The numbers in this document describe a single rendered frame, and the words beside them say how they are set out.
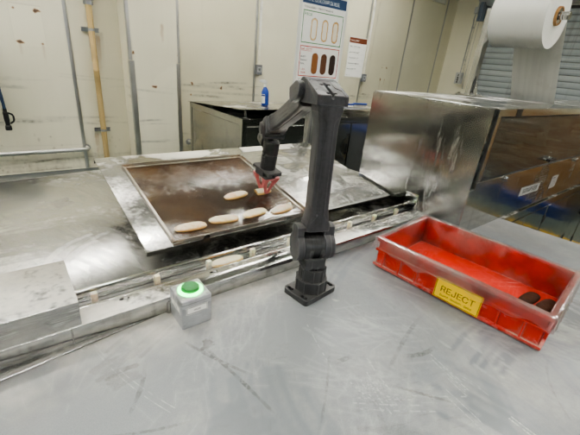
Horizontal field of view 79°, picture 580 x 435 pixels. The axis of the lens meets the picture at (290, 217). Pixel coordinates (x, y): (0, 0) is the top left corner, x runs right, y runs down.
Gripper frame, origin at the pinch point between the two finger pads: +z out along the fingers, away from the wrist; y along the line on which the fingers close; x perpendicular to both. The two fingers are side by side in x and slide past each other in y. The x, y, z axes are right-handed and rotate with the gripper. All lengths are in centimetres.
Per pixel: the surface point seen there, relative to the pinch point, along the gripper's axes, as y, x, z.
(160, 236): -12.1, 44.0, 1.6
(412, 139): -20, -57, -24
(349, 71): 333, -408, 15
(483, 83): 231, -689, -3
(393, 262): -54, -10, -2
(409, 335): -74, 9, -1
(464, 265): -66, -36, 0
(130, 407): -57, 66, 2
